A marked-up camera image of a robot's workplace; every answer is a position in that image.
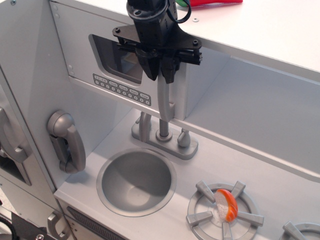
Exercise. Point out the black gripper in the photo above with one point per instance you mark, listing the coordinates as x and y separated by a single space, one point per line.
151 40

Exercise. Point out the grey microwave door handle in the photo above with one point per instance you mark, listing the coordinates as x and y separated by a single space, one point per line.
166 102

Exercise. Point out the white microwave door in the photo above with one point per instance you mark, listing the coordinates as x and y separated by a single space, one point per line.
84 29

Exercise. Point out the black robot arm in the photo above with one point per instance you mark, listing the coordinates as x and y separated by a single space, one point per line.
151 9

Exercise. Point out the red chili pepper toy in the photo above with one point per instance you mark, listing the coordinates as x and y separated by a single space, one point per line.
196 3

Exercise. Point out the grey toy faucet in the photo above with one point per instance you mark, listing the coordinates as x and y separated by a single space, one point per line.
158 134

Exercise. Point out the white toy kitchen unit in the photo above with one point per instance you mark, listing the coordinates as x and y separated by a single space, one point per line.
253 105

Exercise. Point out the grey round sink basin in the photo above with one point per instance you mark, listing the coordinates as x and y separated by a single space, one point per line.
136 182

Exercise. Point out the grey toy telephone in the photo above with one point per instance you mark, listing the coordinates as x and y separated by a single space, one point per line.
67 142

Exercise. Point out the salmon sushi toy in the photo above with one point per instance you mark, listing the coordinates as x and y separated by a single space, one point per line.
226 204

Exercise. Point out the grey stove burner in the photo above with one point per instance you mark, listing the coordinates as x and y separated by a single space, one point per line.
300 231
205 223

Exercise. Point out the grey fridge door handle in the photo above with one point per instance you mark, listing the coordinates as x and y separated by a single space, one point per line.
6 139

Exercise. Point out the grey oven door handle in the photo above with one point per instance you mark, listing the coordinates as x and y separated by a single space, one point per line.
57 226

